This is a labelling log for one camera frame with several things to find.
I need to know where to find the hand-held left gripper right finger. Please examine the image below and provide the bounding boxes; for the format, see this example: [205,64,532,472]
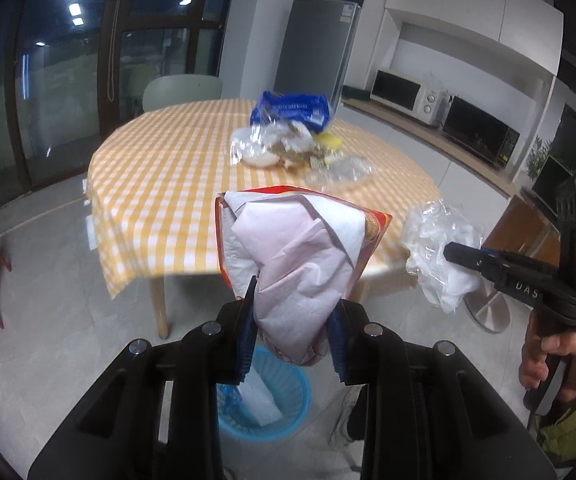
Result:
[327,300,559,480]

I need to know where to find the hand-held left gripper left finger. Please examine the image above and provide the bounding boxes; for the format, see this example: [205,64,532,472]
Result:
[28,275,260,480]

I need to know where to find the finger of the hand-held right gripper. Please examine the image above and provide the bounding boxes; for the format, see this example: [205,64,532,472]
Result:
[443,242,500,281]
[480,247,515,264]

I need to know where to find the white plastic bag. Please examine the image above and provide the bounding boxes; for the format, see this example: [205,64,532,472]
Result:
[400,200,486,315]

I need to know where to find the blue plastic wastebasket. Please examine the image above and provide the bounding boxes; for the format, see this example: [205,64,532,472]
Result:
[217,346,313,443]

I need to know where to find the white and orange packet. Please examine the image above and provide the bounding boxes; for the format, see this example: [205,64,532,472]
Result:
[215,186,393,367]

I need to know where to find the blue snack bag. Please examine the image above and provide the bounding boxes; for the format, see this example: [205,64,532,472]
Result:
[249,91,333,131]

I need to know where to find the wooden floor cabinet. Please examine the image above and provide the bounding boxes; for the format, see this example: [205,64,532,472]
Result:
[483,195,564,272]

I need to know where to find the white round stand base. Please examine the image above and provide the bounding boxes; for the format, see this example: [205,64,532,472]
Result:
[465,282,512,335]

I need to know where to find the person's right shoe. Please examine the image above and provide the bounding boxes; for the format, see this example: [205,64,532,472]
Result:
[329,385,365,455]

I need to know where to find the black monitor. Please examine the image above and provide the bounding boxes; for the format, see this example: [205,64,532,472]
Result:
[532,155,574,218]

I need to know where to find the wooden table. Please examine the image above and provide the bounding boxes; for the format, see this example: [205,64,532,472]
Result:
[149,275,171,339]

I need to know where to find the green potted plant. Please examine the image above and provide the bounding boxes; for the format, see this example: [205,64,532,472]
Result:
[525,137,555,182]

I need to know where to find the black oven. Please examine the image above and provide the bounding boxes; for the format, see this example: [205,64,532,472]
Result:
[442,96,521,170]

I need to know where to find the wooden countertop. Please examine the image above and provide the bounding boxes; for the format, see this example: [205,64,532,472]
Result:
[342,97,519,197]

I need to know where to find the clear plastic bag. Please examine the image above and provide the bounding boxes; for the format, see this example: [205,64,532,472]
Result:
[305,155,373,187]

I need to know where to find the yellow sponge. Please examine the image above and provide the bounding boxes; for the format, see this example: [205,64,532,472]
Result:
[316,132,343,154]

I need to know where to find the yellow checkered tablecloth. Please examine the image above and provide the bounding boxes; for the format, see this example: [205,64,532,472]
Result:
[86,98,441,301]

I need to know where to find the white microwave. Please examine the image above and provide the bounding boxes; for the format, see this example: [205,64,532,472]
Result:
[369,70,451,128]

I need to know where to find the clear plastic wrap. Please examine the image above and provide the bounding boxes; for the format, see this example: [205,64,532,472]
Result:
[230,120,315,163]

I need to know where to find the grey refrigerator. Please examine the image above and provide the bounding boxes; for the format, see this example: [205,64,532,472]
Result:
[273,0,361,111]

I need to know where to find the green chair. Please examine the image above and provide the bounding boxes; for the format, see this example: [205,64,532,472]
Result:
[142,75,223,116]

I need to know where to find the dark framed glass window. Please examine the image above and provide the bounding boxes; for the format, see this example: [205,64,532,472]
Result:
[0,0,243,211]

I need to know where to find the white wall cabinet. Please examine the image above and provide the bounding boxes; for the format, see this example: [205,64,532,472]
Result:
[363,0,566,77]

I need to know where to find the hanging blind cord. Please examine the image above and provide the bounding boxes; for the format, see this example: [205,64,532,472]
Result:
[106,0,121,104]

